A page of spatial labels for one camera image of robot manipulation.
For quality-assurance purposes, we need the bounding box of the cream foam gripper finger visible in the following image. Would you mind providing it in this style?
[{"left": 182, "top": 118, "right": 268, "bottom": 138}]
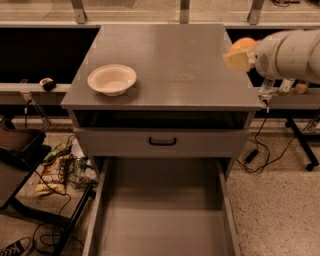
[{"left": 223, "top": 47, "right": 255, "bottom": 72}]

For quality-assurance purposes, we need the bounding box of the orange fruit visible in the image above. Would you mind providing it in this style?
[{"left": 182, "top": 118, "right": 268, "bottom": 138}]
[{"left": 229, "top": 37, "right": 257, "bottom": 53}]

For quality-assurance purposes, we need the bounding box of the clear plastic water bottle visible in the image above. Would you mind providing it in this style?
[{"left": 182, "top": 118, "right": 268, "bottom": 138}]
[{"left": 259, "top": 78, "right": 275, "bottom": 95}]

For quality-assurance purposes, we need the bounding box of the white paper bowl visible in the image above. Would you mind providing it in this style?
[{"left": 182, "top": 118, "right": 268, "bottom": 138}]
[{"left": 87, "top": 64, "right": 137, "bottom": 97}]

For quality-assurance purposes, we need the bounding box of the closed grey drawer black handle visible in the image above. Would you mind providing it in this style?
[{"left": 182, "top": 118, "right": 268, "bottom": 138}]
[{"left": 74, "top": 128, "right": 249, "bottom": 158}]

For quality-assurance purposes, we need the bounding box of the brown snack bag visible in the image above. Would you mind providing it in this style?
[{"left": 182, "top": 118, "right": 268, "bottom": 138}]
[{"left": 35, "top": 156, "right": 70, "bottom": 196}]

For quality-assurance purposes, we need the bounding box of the black white sneaker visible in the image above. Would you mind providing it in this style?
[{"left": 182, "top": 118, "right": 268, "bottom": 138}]
[{"left": 0, "top": 237, "right": 31, "bottom": 256}]

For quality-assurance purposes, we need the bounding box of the black power adapter cable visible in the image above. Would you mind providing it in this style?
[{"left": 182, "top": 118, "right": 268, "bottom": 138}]
[{"left": 236, "top": 99, "right": 301, "bottom": 175}]

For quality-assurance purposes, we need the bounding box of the black rolling cart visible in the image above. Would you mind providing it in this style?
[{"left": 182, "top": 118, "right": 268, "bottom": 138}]
[{"left": 0, "top": 132, "right": 94, "bottom": 256}]

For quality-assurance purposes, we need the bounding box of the black yellow tape measure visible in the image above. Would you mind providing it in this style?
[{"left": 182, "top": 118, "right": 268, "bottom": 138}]
[{"left": 39, "top": 78, "right": 56, "bottom": 91}]

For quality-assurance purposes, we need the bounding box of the open grey bottom drawer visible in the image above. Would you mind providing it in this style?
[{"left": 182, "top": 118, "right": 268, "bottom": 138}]
[{"left": 82, "top": 158, "right": 241, "bottom": 256}]

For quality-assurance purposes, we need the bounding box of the green snack bag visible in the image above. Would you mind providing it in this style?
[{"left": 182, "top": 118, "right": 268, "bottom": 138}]
[{"left": 43, "top": 142, "right": 72, "bottom": 164}]

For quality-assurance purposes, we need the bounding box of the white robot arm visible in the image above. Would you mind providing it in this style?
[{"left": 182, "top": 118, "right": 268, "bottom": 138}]
[{"left": 223, "top": 30, "right": 320, "bottom": 84}]

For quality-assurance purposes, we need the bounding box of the grey drawer cabinet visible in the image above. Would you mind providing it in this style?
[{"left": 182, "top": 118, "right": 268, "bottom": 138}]
[{"left": 62, "top": 24, "right": 261, "bottom": 172}]

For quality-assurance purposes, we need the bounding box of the clear bottle with label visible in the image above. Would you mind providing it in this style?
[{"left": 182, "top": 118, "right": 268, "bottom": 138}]
[{"left": 279, "top": 79, "right": 295, "bottom": 95}]

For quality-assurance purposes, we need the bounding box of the black floor cable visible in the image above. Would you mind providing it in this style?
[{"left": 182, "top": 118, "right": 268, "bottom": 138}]
[{"left": 31, "top": 169, "right": 85, "bottom": 256}]

